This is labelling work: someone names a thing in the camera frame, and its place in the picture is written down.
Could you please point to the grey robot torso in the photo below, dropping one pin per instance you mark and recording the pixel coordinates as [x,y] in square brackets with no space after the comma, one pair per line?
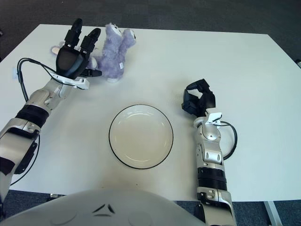
[105,212]

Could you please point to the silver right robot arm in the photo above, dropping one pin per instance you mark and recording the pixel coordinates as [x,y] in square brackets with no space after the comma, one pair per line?
[211,150]

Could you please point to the white plate with black rim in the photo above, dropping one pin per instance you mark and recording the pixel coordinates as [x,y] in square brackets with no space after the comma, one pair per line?
[141,136]

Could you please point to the metal table frame bracket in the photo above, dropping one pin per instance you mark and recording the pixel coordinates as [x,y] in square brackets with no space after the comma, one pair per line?
[54,195]

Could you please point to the white table leg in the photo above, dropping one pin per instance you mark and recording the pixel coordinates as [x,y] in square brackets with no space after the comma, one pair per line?
[272,214]

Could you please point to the white object at table side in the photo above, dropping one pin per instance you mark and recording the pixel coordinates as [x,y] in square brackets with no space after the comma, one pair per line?
[299,64]

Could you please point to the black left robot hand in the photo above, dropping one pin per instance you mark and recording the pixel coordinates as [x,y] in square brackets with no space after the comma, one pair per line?
[68,62]

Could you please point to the purple plush bunny doll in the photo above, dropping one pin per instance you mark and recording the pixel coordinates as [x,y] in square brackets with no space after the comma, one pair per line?
[113,58]

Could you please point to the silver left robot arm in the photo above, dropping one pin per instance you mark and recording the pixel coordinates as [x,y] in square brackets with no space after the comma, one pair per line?
[37,99]

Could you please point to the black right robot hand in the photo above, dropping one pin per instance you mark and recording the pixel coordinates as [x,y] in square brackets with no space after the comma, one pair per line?
[207,99]

